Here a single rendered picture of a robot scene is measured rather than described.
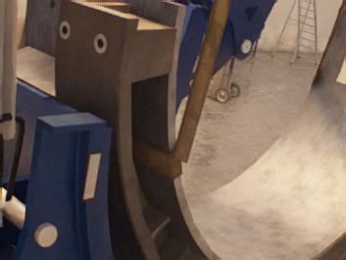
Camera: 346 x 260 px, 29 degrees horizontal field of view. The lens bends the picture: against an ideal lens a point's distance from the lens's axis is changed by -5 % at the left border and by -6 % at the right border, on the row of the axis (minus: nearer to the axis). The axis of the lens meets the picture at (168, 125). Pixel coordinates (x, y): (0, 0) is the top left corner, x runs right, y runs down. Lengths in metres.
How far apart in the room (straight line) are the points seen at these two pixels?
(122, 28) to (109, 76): 0.13
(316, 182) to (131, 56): 1.87
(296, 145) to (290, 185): 0.28
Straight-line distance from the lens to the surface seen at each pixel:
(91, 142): 1.62
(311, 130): 3.60
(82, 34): 1.75
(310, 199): 3.29
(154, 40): 1.70
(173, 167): 1.90
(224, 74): 11.36
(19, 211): 1.72
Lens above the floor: 2.57
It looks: 16 degrees down
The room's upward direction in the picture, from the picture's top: 12 degrees clockwise
